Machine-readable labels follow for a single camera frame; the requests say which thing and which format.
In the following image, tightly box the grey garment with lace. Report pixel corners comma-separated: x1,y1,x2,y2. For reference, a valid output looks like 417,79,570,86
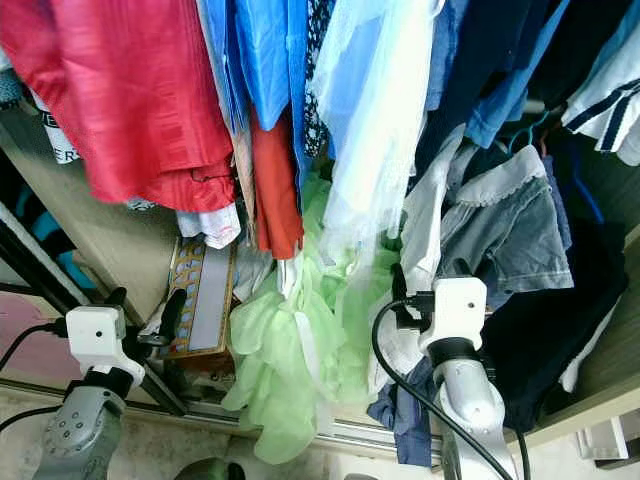
435,145,576,301

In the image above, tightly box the small white frilled garment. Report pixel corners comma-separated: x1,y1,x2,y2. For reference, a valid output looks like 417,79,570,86
178,205,243,249

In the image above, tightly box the pink panel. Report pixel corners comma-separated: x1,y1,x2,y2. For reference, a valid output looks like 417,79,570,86
0,290,77,382

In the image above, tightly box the light green tulle dress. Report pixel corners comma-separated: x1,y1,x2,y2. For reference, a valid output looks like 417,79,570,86
222,175,407,467

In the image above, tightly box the blue denim garment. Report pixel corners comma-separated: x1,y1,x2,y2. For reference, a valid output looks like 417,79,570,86
368,385,437,469

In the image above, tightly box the black hanging garment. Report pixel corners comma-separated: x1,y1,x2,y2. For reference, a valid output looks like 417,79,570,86
480,130,631,433

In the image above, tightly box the silver sliding door track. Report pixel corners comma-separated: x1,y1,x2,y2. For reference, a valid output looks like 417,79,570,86
150,395,443,471

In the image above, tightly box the grey left robot leg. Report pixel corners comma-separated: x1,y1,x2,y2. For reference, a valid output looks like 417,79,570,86
175,457,247,480

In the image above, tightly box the orange hanging garment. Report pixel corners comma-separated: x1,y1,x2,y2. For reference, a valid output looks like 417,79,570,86
249,105,305,260

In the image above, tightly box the white tulle dress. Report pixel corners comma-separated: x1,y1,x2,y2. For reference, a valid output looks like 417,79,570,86
310,0,447,263

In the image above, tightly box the white shirt with lettering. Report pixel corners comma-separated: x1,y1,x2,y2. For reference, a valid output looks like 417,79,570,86
24,88,83,167

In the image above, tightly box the red hanging garment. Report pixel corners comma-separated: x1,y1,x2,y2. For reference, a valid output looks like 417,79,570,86
0,0,236,213

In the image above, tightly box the dark floral hanging garment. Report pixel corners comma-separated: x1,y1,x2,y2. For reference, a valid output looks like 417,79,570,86
300,0,337,161

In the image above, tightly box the white navy striped garment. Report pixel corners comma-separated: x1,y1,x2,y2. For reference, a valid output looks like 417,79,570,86
560,30,640,167

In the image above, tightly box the navy blue hanging garment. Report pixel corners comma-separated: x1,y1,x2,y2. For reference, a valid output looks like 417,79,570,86
415,0,601,177

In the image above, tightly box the bright blue hanging shirt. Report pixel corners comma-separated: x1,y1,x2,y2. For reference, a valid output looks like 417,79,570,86
205,0,307,133

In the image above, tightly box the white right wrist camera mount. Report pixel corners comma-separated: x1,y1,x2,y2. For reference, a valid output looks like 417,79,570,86
420,277,489,361

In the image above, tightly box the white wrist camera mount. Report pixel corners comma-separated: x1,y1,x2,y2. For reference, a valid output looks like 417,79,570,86
65,305,144,386
420,277,489,361

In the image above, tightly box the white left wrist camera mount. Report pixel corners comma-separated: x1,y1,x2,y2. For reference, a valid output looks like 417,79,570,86
65,305,144,386

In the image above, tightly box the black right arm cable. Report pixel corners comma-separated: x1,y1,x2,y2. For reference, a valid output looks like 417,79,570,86
370,296,531,480

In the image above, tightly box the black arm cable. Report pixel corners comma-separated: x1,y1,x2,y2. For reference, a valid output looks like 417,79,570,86
370,296,531,480
0,320,69,433

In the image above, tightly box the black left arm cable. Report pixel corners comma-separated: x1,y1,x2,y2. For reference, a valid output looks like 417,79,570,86
0,320,69,433

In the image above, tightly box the black sliding door frame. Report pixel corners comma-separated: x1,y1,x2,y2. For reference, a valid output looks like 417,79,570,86
0,205,83,321

